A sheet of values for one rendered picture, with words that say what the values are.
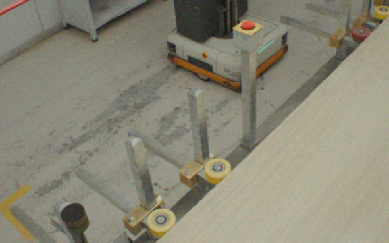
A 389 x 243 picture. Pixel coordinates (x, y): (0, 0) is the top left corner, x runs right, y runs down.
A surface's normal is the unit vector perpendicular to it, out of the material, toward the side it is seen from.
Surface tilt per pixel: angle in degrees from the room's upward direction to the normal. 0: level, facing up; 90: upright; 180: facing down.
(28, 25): 90
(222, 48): 0
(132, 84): 0
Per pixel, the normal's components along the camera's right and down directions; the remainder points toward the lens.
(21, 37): 0.75, 0.39
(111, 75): -0.08, -0.75
